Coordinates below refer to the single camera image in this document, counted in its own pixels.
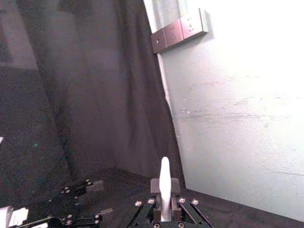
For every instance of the grey wall socket box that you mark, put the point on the grey wall socket box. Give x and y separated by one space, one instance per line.
180 33

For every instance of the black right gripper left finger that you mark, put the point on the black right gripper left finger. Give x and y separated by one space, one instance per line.
155 190

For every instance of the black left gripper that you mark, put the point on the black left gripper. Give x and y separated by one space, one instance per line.
59 204

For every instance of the small white plastic piece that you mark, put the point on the small white plastic piece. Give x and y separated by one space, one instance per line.
165 175

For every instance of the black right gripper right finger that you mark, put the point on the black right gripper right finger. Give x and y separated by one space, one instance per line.
175 190

